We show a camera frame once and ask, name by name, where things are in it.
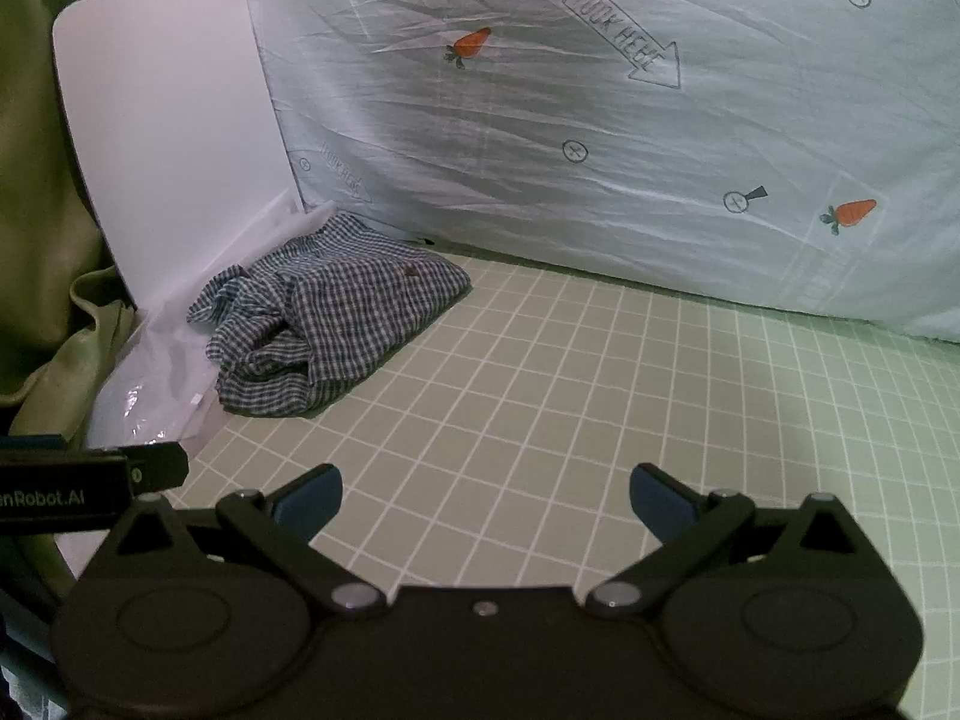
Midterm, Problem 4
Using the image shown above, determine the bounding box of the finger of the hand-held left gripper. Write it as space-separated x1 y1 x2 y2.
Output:
127 442 188 497

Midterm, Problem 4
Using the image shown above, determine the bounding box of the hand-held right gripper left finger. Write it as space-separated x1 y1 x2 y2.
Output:
105 464 387 614

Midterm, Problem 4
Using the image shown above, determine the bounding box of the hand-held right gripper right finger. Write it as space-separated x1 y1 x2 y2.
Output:
585 464 863 618

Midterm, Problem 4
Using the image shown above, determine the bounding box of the blue checked shirt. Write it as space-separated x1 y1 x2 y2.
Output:
187 211 473 417

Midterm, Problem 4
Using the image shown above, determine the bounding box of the clear plastic bag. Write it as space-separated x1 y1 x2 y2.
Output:
56 191 316 586

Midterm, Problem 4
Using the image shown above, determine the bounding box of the green cloth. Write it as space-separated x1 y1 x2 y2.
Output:
0 0 188 436

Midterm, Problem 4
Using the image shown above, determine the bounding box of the white board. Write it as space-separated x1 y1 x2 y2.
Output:
51 0 305 316

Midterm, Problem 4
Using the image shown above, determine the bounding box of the pale carrot print quilt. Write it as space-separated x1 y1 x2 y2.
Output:
176 0 960 346

